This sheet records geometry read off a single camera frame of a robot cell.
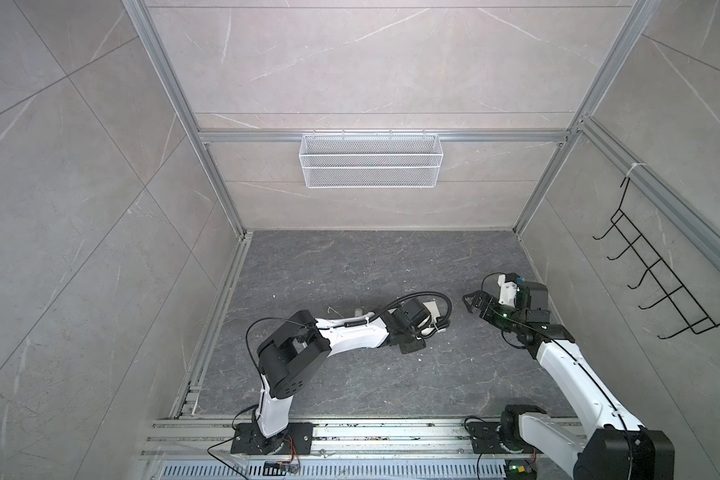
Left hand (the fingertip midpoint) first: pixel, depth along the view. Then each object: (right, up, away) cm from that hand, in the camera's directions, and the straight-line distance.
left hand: (419, 327), depth 88 cm
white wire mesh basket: (-15, +54, +13) cm, 58 cm away
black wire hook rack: (+51, +9, -29) cm, 59 cm away
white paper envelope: (+4, +5, -1) cm, 7 cm away
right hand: (+15, +9, -4) cm, 18 cm away
